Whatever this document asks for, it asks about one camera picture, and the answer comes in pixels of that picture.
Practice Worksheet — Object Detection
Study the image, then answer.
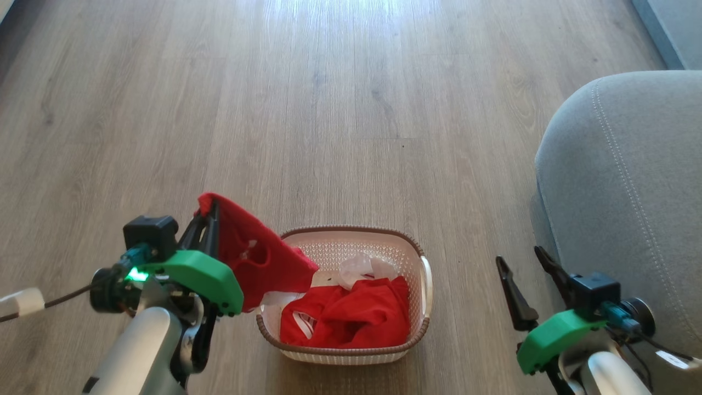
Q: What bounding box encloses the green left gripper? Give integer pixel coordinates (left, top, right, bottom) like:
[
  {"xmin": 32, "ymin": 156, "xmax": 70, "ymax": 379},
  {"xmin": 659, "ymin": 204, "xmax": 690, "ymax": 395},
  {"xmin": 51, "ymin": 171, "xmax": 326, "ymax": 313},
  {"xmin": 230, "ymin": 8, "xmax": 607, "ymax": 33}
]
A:
[{"xmin": 127, "ymin": 201, "xmax": 245, "ymax": 375}]

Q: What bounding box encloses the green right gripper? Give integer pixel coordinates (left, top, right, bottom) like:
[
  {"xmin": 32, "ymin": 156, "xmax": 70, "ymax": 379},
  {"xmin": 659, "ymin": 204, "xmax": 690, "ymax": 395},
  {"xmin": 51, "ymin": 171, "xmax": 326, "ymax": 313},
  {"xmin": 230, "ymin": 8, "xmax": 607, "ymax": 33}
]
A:
[{"xmin": 496, "ymin": 246, "xmax": 607, "ymax": 395}]

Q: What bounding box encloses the red garment with white trim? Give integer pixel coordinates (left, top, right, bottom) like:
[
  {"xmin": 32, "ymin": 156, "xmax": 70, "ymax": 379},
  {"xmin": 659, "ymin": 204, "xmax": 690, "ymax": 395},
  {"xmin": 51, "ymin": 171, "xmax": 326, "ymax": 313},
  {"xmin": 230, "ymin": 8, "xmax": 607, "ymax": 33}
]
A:
[{"xmin": 196, "ymin": 192, "xmax": 411, "ymax": 350}]

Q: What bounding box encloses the white brown-rimmed laundry basket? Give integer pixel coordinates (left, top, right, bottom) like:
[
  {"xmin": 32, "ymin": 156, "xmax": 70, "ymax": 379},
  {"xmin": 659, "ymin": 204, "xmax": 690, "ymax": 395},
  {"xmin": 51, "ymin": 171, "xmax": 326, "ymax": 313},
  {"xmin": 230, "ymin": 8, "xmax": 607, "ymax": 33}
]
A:
[{"xmin": 256, "ymin": 225, "xmax": 434, "ymax": 366}]

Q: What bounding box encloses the grey fabric sofa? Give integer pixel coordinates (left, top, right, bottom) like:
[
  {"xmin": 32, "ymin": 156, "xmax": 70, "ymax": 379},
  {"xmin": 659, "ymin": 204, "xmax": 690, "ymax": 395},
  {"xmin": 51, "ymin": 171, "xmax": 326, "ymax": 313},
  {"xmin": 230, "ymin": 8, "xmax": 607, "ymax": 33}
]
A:
[{"xmin": 535, "ymin": 70, "xmax": 702, "ymax": 395}]

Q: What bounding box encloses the white plastic bag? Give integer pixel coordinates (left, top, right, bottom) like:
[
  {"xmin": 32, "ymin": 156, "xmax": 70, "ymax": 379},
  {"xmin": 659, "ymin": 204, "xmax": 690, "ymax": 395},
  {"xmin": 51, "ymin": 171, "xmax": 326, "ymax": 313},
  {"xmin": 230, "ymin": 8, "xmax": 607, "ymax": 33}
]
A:
[{"xmin": 337, "ymin": 253, "xmax": 399, "ymax": 291}]

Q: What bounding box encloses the grey blue carpet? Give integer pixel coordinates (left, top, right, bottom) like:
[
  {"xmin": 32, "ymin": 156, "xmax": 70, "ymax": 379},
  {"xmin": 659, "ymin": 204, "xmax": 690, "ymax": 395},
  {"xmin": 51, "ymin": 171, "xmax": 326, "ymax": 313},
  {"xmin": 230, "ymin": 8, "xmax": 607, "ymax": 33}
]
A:
[{"xmin": 631, "ymin": 0, "xmax": 702, "ymax": 70}]

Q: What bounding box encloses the teal left camera cable plug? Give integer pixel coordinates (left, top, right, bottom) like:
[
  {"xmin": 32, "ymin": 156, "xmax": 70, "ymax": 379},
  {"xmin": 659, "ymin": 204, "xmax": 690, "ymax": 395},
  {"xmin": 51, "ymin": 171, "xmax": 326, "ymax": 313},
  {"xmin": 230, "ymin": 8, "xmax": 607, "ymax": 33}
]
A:
[{"xmin": 117, "ymin": 244, "xmax": 161, "ymax": 276}]

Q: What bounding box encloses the teal camera cable plug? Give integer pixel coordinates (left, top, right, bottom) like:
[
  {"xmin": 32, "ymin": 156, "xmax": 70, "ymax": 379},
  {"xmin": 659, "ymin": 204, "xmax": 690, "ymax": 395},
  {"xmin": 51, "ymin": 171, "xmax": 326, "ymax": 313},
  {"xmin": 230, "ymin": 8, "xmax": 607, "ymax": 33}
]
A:
[
  {"xmin": 601, "ymin": 302, "xmax": 642, "ymax": 335},
  {"xmin": 117, "ymin": 244, "xmax": 161, "ymax": 276}
]

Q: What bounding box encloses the teal right camera cable plug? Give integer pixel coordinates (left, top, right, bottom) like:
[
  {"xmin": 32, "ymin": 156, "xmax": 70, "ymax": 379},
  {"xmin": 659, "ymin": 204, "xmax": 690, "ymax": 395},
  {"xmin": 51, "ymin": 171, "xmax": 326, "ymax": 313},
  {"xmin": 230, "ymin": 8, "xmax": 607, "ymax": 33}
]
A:
[{"xmin": 601, "ymin": 302, "xmax": 642, "ymax": 335}]

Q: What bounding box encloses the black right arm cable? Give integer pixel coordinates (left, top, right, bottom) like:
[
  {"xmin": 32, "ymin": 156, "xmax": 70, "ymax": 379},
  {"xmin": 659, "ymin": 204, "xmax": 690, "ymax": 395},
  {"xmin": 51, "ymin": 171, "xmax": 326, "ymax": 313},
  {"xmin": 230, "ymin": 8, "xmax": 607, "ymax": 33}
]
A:
[{"xmin": 617, "ymin": 328, "xmax": 702, "ymax": 391}]

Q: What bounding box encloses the white right cable tag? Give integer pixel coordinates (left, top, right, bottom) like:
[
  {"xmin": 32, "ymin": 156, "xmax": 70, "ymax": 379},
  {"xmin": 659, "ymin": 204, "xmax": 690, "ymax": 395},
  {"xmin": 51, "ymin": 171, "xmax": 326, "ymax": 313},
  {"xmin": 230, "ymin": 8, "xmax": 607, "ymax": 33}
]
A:
[{"xmin": 655, "ymin": 350, "xmax": 702, "ymax": 370}]

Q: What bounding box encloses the white cable tag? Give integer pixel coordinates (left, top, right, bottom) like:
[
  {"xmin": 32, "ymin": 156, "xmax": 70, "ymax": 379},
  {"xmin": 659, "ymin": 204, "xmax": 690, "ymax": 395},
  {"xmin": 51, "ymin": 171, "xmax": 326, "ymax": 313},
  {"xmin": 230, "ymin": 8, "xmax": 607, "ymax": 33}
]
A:
[
  {"xmin": 0, "ymin": 287, "xmax": 46, "ymax": 318},
  {"xmin": 655, "ymin": 350, "xmax": 702, "ymax": 370}
]

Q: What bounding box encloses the white left cable tag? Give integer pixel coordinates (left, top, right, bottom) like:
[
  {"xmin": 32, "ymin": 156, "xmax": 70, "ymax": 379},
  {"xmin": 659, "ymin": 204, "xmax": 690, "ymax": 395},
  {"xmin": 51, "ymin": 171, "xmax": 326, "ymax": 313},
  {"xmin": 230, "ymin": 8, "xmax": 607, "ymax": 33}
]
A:
[{"xmin": 0, "ymin": 287, "xmax": 46, "ymax": 318}]

